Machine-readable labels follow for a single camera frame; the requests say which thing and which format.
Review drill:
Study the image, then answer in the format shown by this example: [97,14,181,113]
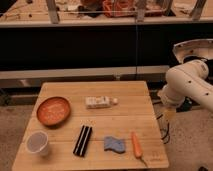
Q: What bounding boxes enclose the clear plastic cup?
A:
[26,131,50,157]

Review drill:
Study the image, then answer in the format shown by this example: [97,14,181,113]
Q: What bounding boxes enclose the orange carrot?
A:
[131,132,147,165]

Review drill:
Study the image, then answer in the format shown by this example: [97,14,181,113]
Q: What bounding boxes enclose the black striped eraser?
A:
[73,125,92,157]

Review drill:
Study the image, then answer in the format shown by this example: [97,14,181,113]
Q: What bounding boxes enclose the orange object on shelf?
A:
[102,0,135,17]

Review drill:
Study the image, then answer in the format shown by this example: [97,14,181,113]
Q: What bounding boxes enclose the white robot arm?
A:
[158,60,213,113]

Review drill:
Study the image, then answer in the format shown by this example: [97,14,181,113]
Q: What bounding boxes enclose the blue cloth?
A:
[104,136,126,154]

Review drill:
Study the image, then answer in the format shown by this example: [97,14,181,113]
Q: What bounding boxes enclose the orange plate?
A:
[36,97,71,126]

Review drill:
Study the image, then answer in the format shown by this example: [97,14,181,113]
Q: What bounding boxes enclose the black cable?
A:
[156,113,172,145]

